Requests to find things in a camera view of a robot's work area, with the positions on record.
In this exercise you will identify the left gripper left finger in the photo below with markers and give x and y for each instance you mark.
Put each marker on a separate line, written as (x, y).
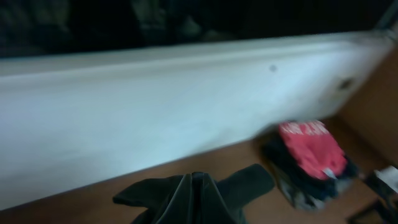
(180, 207)

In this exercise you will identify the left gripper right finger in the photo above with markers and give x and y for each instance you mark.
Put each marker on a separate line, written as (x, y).
(213, 207)

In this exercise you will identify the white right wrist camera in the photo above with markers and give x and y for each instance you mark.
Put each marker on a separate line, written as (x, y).
(388, 176)

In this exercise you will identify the navy folded t-shirt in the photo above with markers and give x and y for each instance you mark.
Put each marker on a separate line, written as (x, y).
(277, 153)

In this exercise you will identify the red folded t-shirt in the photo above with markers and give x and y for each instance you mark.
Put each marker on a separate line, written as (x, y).
(314, 148)

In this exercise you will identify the dark green t-shirt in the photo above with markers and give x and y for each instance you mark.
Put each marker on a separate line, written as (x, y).
(238, 190)

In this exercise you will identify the grey folded t-shirt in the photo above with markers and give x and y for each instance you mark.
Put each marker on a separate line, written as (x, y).
(302, 200)

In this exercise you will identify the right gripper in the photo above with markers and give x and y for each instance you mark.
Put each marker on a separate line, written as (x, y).
(383, 210)

